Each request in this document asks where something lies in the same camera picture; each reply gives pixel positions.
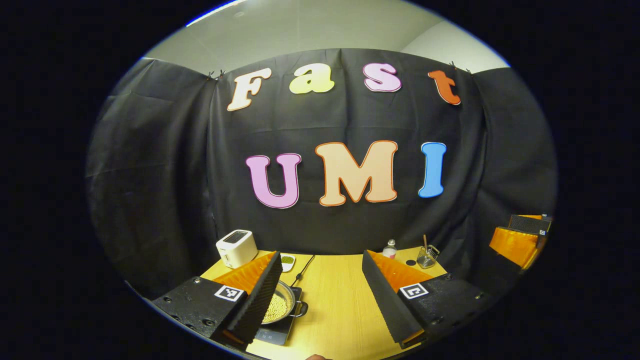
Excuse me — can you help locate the pile of yellow soybeans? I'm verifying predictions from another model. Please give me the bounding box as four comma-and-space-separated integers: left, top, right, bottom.
262, 292, 290, 324

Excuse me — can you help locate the white toaster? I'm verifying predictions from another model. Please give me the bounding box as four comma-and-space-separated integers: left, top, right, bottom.
216, 229, 259, 269

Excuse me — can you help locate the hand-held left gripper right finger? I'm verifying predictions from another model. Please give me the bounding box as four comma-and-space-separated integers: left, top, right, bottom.
361, 249, 498, 350

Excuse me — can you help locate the black power cable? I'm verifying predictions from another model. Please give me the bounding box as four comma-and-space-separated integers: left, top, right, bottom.
291, 254, 316, 288

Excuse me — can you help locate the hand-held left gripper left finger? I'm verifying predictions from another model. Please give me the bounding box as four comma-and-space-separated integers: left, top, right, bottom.
151, 251, 283, 351

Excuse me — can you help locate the clear glass jar with sticks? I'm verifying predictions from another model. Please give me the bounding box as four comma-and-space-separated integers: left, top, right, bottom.
416, 235, 441, 270

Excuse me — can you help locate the steel pot with black handles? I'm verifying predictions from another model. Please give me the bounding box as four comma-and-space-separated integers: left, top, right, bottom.
261, 280, 309, 326

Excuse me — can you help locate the black induction cooktop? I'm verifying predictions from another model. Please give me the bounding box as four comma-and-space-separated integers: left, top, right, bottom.
254, 286, 304, 346

